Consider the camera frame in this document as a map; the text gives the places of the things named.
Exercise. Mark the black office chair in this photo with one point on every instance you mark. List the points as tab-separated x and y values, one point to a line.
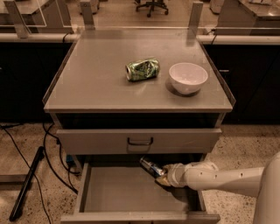
152	4

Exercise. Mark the white bowl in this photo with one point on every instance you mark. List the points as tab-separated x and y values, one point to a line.
187	78

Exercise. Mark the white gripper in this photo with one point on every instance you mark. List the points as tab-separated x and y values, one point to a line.
177	174

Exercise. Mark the grey top drawer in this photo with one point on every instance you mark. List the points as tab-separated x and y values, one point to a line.
114	141

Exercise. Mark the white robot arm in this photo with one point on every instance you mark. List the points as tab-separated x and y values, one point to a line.
263	183

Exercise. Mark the black bar on floor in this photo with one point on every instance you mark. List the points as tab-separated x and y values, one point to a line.
17	209

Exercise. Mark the grey open middle drawer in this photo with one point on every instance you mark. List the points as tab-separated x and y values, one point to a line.
116	189

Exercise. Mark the crushed green soda can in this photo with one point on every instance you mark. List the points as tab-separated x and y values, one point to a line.
143	69

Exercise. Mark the dark top drawer handle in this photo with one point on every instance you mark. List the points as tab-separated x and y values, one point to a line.
140	143

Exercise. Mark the redbull can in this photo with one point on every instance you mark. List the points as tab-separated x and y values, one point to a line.
152	168

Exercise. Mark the grey drawer cabinet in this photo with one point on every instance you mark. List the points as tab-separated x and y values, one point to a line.
91	91

